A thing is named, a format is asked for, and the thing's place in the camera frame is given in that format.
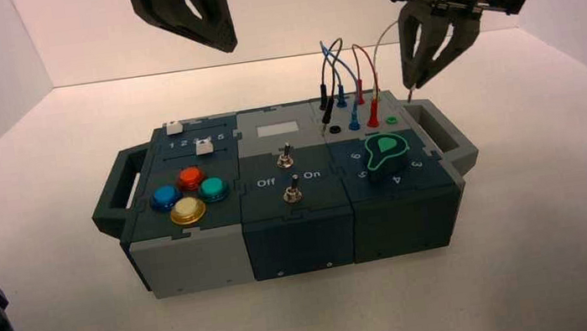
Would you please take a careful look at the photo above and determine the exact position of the white jumper wire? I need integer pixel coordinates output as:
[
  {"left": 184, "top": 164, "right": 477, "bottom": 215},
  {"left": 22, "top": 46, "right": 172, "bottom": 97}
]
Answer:
[{"left": 366, "top": 18, "right": 418, "bottom": 108}]

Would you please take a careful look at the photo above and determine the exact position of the green-rimmed rotary knob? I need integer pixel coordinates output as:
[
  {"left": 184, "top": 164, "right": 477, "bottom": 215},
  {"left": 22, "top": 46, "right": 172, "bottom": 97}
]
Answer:
[{"left": 359, "top": 130, "right": 415, "bottom": 184}]

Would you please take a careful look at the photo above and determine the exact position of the red push button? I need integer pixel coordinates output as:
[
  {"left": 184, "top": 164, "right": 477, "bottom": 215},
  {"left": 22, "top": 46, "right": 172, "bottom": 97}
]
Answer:
[{"left": 175, "top": 165, "right": 208, "bottom": 193}]

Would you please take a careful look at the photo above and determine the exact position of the teal push button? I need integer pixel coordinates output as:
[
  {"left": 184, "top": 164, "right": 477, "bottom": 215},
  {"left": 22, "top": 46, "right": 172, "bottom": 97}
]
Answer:
[{"left": 196, "top": 175, "right": 232, "bottom": 205}]

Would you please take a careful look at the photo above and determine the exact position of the blue push button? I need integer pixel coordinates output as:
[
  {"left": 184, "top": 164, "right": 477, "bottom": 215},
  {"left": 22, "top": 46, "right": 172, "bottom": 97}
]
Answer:
[{"left": 148, "top": 184, "right": 185, "bottom": 215}]

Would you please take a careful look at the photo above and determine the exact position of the yellow push button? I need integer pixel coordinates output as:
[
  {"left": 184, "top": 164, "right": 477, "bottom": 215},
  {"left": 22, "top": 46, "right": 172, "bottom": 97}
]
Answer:
[{"left": 168, "top": 195, "right": 210, "bottom": 229}]

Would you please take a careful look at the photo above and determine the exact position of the dark blue grey task box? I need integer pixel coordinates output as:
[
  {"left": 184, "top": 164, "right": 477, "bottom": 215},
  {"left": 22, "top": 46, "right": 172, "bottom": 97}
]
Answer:
[{"left": 80, "top": 78, "right": 493, "bottom": 307}]

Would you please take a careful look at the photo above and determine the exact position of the red jumper wire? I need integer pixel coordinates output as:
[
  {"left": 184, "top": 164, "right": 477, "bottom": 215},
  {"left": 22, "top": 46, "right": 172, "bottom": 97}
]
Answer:
[{"left": 349, "top": 41, "right": 384, "bottom": 131}]

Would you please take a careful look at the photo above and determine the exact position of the blue jumper wire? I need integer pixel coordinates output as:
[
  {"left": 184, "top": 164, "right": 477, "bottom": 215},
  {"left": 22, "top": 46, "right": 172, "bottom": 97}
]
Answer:
[{"left": 319, "top": 37, "right": 364, "bottom": 135}]

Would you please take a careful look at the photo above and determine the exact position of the black jumper wire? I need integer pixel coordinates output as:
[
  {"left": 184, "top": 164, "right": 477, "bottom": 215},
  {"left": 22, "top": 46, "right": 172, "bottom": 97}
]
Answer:
[{"left": 309, "top": 37, "right": 356, "bottom": 138}]

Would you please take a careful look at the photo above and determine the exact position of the metal toggle switch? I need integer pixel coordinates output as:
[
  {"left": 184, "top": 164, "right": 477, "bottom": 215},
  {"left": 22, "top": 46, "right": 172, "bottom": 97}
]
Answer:
[
  {"left": 275, "top": 140, "right": 296, "bottom": 171},
  {"left": 281, "top": 174, "right": 304, "bottom": 205}
]

